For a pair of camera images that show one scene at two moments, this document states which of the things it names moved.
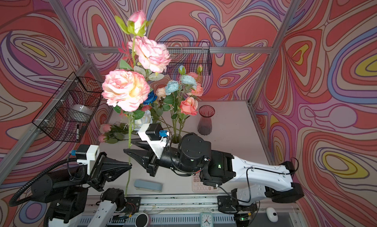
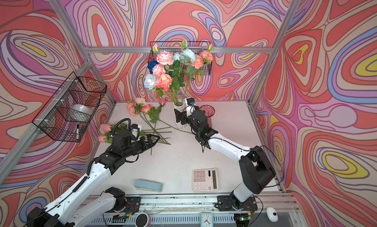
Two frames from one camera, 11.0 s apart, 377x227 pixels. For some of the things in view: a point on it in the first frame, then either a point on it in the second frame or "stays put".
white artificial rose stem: [147, 119] -> [149, 81]
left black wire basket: [71, 110] stays put
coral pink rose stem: [188, 105] -> [163, 81]
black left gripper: [103, 171] -> [148, 140]
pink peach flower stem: [198, 90] -> [203, 58]
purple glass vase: [204, 126] stays put
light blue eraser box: [145, 185] stays put
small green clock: [206, 219] stays put
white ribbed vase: [175, 140] -> [180, 106]
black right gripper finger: [143, 156] -> [181, 116]
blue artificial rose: [151, 97] -> [150, 64]
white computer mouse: [272, 214] stays put
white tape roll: [81, 112] stays put
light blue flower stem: [175, 91] -> [188, 55]
